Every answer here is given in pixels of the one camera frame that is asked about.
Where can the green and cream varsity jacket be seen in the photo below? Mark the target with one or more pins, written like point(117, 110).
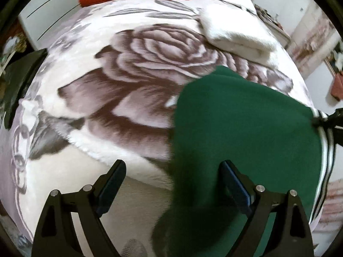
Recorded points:
point(227, 125)

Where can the white fluffy cloth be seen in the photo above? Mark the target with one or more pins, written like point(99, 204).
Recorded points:
point(235, 34)

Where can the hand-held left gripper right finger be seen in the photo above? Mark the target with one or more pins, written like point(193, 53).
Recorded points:
point(237, 188)

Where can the wooden framed mirror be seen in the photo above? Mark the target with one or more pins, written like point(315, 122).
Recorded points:
point(329, 65)

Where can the floral curtain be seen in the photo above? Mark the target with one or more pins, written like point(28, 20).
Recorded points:
point(310, 37)

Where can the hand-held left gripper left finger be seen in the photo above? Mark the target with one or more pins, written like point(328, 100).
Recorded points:
point(107, 190)

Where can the cluttered white nightstand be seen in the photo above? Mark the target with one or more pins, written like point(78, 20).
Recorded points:
point(276, 26)

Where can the floral plush blanket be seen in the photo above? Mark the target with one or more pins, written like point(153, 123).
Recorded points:
point(107, 85)

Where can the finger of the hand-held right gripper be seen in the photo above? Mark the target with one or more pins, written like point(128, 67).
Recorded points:
point(331, 124)

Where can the dark boxy object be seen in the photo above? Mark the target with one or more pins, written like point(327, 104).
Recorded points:
point(22, 80)

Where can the hanging red cloth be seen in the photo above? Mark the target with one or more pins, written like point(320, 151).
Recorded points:
point(337, 87)

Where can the white headboard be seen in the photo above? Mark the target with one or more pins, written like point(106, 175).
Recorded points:
point(53, 10)

